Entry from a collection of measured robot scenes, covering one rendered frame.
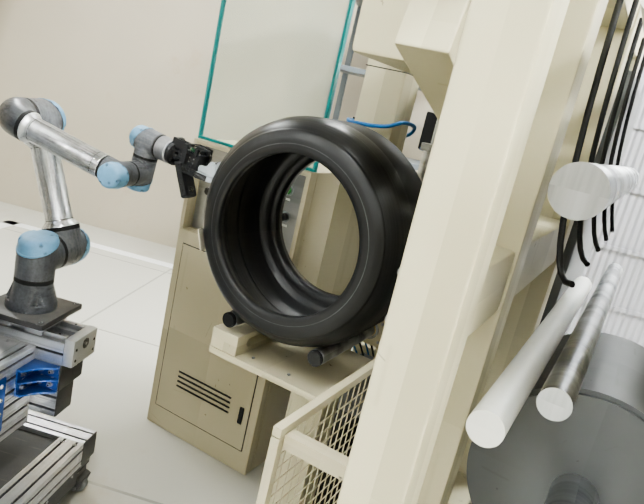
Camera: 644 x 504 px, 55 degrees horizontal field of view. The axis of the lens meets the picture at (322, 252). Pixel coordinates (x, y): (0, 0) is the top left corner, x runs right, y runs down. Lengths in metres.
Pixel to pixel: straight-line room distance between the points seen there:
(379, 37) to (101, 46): 4.54
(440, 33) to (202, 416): 2.03
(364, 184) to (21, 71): 4.81
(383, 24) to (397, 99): 0.66
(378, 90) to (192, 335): 1.32
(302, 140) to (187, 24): 3.88
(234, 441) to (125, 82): 3.59
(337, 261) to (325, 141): 0.56
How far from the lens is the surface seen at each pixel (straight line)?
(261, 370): 1.71
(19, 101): 2.09
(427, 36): 1.06
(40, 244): 2.03
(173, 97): 5.34
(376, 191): 1.44
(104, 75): 5.60
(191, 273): 2.58
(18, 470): 2.28
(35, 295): 2.07
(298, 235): 2.27
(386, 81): 1.87
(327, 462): 1.08
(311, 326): 1.54
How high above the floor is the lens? 1.55
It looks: 14 degrees down
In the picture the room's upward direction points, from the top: 13 degrees clockwise
